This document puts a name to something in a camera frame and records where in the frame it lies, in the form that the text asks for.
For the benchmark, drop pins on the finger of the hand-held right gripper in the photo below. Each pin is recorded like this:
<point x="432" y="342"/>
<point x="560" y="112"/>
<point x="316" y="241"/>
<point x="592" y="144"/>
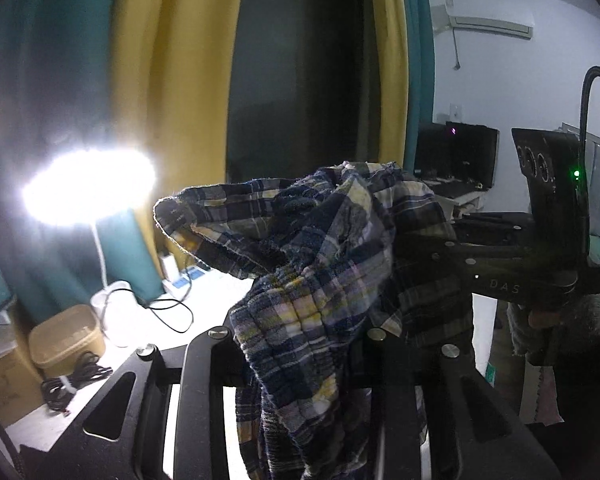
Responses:
<point x="445" y="267"/>
<point x="490" y="229"/>

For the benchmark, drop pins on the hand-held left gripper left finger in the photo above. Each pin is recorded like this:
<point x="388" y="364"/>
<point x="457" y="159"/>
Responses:
<point x="210" y="360"/>

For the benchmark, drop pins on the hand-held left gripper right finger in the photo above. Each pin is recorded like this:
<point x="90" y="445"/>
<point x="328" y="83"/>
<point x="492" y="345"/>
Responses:
<point x="397" y="362"/>

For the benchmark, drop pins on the plaid pants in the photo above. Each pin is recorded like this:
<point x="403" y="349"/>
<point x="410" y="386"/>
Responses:
<point x="320" y="270"/>

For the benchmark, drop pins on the person's right hand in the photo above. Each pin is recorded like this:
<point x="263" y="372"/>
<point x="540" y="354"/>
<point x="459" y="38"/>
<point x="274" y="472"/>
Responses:
<point x="595" y="320"/>

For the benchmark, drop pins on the small white side table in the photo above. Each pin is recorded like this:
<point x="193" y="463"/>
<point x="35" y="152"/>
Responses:
<point x="462" y="200"/>

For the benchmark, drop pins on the black monitor with red light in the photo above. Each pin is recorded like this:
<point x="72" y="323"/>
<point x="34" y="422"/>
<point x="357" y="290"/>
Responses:
<point x="460" y="155"/>

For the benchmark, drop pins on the white power strip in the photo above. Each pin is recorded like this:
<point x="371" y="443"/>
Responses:
<point x="192" y="276"/>

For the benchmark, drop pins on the white charger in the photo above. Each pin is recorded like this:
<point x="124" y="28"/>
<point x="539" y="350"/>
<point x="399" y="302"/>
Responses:
<point x="169" y="266"/>

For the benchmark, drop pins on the beige lidded container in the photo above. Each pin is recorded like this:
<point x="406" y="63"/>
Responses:
<point x="65" y="335"/>

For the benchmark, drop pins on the pale pink cloth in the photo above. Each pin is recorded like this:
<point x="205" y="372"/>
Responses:
<point x="542" y="395"/>

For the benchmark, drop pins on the narrow teal curtain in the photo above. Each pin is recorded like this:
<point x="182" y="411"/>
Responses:
<point x="422" y="60"/>

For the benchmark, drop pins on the narrow yellow curtain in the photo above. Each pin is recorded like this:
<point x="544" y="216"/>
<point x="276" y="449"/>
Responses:
<point x="392" y="60"/>

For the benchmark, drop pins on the white air conditioner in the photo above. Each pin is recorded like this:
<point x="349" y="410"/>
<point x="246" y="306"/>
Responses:
<point x="485" y="17"/>

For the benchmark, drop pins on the cardboard box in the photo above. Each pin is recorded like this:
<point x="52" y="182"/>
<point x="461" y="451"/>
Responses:
<point x="5" y="385"/>

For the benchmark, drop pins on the white desk lamp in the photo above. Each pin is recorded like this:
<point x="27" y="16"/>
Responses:
<point x="90" y="185"/>

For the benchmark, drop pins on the wide yellow curtain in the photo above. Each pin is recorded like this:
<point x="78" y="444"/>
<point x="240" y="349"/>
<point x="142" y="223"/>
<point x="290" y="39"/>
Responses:
<point x="180" y="85"/>

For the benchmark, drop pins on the wide teal curtain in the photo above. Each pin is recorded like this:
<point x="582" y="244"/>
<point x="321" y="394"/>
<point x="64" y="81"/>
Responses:
<point x="45" y="85"/>

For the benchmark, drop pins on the white wall socket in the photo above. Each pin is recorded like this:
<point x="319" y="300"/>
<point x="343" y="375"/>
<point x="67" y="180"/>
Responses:
<point x="456" y="111"/>

